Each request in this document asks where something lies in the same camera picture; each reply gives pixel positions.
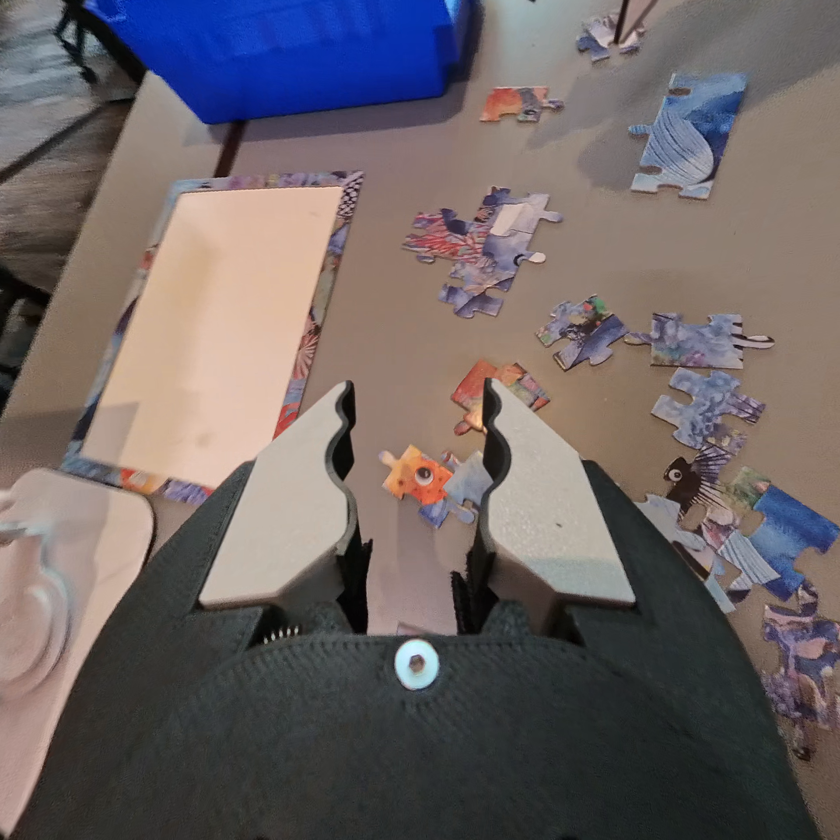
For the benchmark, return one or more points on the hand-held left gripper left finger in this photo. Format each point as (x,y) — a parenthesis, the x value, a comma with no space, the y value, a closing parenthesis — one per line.
(289,512)

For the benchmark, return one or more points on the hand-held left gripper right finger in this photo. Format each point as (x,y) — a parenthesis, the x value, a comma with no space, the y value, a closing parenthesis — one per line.
(544,512)

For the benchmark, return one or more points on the urchin and green puzzle piece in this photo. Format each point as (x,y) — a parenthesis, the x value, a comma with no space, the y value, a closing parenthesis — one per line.
(682,476)

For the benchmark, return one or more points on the blue and green puzzle piece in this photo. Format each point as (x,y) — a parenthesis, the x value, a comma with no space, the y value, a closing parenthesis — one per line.
(584,338)

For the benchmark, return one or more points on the jigsaw puzzle pieces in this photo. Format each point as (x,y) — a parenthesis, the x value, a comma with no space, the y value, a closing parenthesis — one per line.
(705,407)

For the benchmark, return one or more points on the joined blue coral puzzle section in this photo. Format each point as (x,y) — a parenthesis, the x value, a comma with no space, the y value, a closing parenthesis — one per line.
(479,256)

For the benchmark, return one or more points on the joined blue whale puzzle section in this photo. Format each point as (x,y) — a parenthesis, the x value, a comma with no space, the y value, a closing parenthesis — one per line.
(689,138)

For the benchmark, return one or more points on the black office chair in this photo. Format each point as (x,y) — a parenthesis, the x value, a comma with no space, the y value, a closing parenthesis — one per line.
(16,315)

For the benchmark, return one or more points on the blue plastic bin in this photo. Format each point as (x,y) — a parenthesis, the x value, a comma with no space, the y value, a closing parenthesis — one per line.
(282,59)

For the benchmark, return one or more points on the thin black pole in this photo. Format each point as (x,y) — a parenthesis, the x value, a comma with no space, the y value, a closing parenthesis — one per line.
(625,19)

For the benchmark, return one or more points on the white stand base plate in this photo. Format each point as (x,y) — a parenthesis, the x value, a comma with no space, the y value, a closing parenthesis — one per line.
(98,558)

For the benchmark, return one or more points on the puzzle frame board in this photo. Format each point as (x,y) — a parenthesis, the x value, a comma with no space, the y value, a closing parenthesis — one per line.
(223,315)

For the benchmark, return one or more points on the black wheeled frame legs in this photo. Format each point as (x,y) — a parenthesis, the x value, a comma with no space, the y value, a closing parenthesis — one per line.
(98,39)

